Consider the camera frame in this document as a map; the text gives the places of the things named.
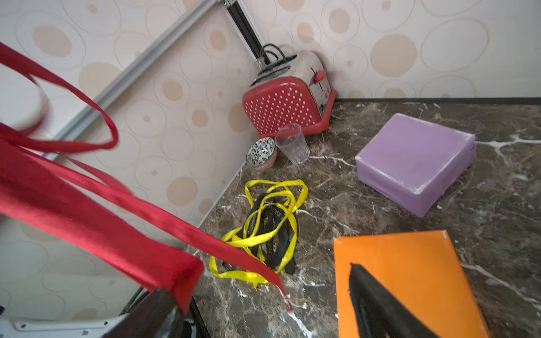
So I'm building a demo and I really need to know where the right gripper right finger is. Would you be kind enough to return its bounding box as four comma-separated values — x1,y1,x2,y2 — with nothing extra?
349,263,437,338

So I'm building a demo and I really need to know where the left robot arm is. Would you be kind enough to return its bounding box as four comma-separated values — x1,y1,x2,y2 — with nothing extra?
1,288,210,337

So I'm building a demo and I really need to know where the yellow ribbon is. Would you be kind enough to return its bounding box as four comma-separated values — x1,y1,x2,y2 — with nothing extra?
221,180,309,275

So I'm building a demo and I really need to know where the black frame post left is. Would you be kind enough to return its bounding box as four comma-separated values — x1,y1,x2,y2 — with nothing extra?
221,0,263,61

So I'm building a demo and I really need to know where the black ribbon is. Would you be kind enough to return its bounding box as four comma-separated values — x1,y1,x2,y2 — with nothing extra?
226,193,297,275

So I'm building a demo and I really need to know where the orange gift box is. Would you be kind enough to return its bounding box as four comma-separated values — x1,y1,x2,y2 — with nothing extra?
334,230,490,337

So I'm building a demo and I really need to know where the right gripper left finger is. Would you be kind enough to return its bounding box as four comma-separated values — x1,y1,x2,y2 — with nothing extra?
104,289,185,338

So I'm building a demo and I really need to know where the diagonal aluminium bar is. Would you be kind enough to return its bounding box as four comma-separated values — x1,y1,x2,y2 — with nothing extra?
52,0,219,141

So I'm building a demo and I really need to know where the patterned ceramic bowl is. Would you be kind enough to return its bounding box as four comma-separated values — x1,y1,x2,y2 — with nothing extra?
245,137,278,171

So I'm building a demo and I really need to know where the purple gift box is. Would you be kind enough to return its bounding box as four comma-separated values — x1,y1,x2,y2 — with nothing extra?
355,113,476,218

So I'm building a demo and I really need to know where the clear plastic cup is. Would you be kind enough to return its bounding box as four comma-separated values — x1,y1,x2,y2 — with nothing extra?
275,123,310,164

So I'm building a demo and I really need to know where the red polka dot toaster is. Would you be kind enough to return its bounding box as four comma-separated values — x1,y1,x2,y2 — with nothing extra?
242,43,337,139

